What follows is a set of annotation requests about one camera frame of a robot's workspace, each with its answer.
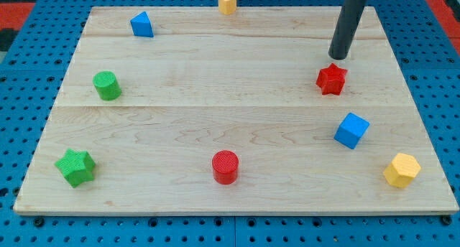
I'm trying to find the red cylinder block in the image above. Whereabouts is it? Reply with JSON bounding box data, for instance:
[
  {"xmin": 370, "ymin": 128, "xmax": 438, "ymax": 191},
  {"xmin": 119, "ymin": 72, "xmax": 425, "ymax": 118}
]
[{"xmin": 211, "ymin": 150, "xmax": 239, "ymax": 185}]

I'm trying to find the wooden board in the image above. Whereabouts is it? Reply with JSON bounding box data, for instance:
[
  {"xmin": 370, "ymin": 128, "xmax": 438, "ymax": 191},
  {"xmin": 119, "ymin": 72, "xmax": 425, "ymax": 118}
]
[{"xmin": 14, "ymin": 6, "xmax": 459, "ymax": 216}]

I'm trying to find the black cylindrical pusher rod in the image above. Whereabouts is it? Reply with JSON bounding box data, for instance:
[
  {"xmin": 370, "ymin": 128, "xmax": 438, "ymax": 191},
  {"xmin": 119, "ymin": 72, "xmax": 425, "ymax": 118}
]
[{"xmin": 328, "ymin": 0, "xmax": 367, "ymax": 60}]

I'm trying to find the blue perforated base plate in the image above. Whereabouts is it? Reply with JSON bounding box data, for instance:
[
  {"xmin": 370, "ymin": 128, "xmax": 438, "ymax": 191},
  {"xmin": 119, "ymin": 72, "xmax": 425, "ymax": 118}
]
[{"xmin": 1, "ymin": 0, "xmax": 459, "ymax": 246}]

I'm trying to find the yellow heart block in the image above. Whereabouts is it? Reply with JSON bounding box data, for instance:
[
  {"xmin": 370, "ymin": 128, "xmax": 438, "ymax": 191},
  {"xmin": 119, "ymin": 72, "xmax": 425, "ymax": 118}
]
[{"xmin": 218, "ymin": 0, "xmax": 237, "ymax": 15}]

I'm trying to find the green cylinder block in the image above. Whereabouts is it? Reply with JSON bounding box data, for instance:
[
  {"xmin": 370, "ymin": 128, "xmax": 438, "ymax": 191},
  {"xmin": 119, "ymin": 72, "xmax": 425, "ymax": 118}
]
[{"xmin": 93, "ymin": 71, "xmax": 121, "ymax": 101}]

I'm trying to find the red star block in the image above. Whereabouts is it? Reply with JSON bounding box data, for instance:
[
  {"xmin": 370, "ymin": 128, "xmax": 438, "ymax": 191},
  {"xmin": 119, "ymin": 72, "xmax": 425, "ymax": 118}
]
[{"xmin": 316, "ymin": 63, "xmax": 348, "ymax": 95}]

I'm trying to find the yellow hexagon block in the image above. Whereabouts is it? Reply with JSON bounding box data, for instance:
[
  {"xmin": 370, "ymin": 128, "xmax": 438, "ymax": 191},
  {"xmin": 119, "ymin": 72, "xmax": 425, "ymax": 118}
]
[{"xmin": 383, "ymin": 153, "xmax": 421, "ymax": 188}]

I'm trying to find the blue triangle block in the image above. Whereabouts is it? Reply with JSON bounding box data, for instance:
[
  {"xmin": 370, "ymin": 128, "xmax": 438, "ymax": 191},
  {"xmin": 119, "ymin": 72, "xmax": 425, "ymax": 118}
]
[{"xmin": 130, "ymin": 11, "xmax": 155, "ymax": 37}]

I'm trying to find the green star block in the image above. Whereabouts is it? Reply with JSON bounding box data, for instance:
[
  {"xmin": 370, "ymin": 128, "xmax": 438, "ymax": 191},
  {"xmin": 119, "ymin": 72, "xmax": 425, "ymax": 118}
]
[{"xmin": 54, "ymin": 149, "xmax": 96, "ymax": 188}]

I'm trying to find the blue cube block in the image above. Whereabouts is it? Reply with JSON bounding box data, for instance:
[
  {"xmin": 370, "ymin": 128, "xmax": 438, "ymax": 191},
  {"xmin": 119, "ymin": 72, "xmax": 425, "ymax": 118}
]
[{"xmin": 333, "ymin": 113, "xmax": 370, "ymax": 149}]

